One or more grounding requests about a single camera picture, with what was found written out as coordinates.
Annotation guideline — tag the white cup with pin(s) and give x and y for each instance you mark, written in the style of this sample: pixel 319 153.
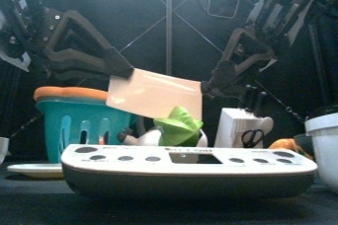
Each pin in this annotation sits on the white cup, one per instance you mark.
pixel 3 150

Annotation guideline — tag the white round pot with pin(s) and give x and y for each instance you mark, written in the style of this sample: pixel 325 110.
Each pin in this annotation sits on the white round pot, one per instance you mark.
pixel 325 150

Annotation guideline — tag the yellow orange toy fruit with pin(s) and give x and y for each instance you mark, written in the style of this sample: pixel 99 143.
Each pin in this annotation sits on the yellow orange toy fruit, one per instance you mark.
pixel 281 145

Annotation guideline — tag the teal slotted plastic basket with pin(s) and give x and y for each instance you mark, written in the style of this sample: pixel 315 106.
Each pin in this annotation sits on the teal slotted plastic basket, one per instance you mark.
pixel 52 120

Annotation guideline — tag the green toy starfruit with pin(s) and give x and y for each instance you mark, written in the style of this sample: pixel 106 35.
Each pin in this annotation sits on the green toy starfruit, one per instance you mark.
pixel 178 127

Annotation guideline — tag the orange flat toy piece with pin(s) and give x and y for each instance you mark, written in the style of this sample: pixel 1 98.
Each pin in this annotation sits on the orange flat toy piece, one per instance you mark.
pixel 65 92

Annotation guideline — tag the grey frame pole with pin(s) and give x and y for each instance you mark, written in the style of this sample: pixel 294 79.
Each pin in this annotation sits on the grey frame pole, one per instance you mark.
pixel 168 21

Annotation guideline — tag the white flat plate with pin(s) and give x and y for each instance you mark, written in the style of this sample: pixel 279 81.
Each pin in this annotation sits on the white flat plate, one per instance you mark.
pixel 31 169

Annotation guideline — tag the white toy knife block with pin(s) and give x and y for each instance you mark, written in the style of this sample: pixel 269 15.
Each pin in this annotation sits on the white toy knife block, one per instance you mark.
pixel 231 127

